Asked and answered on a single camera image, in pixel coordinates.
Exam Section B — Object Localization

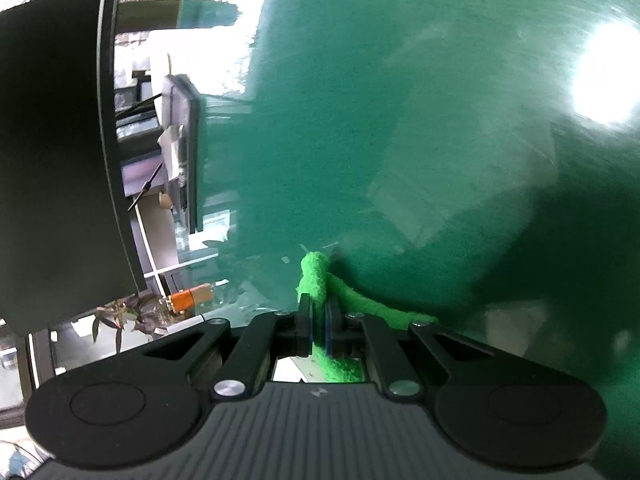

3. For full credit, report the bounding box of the grey monitor stand base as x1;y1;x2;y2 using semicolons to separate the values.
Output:
158;75;202;234

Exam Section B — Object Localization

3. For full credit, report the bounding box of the green cleaning cloth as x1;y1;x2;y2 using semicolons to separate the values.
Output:
296;252;438;382

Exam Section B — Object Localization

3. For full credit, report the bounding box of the potted plant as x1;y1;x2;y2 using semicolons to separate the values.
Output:
91;292;170;353

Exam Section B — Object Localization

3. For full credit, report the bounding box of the black curved monitor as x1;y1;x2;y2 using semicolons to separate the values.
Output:
1;0;144;336

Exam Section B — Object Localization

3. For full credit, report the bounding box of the orange cup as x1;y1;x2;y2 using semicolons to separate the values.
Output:
167;283;214;313

